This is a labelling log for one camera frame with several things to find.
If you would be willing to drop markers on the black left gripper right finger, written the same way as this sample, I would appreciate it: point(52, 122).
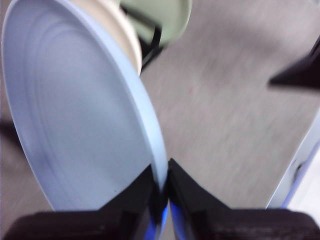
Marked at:
point(220, 222)

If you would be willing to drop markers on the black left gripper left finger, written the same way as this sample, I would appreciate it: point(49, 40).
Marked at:
point(112, 222)

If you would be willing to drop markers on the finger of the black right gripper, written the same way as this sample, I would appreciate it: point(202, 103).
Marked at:
point(305, 72)

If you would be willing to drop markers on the blue plate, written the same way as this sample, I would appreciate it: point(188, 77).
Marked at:
point(75, 100)

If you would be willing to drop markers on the green plate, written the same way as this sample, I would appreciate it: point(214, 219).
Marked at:
point(170, 20)

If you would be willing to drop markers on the black plate rack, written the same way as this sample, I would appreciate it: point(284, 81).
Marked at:
point(156, 41)

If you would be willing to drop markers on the beige plate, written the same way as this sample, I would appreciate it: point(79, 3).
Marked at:
point(125, 37)

